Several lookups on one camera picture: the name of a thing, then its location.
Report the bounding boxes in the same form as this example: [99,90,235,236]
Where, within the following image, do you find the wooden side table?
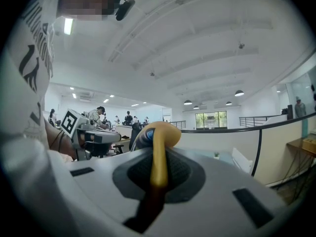
[278,132,316,197]

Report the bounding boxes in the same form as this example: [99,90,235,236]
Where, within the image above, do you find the black head-mounted camera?
[114,0,136,22]

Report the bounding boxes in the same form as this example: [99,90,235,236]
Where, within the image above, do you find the beige partition with black rail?
[170,112,316,186]

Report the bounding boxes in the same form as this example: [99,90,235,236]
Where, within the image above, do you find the person's white printed t-shirt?
[0,0,84,237]

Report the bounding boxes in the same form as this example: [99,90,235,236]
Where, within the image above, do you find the white ceiling light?
[63,18,74,36]

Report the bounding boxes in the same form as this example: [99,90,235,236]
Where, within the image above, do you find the black office chair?
[112,121,142,155]

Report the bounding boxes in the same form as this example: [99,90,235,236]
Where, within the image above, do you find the yellow printed mouse pad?
[134,121,183,217]

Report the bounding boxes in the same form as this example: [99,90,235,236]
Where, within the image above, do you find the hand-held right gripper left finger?
[66,147,155,237]

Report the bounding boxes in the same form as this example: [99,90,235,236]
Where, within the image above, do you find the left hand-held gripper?
[60,109,122,161]

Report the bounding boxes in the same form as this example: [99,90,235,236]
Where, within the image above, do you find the large window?
[195,111,228,129]

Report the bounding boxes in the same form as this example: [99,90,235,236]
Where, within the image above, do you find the black metal railing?
[238,116,275,128]
[169,120,187,130]

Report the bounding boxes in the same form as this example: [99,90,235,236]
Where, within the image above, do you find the person's left forearm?
[43,119,78,161]

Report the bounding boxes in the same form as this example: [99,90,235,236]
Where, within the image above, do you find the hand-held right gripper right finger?
[147,146,287,237]

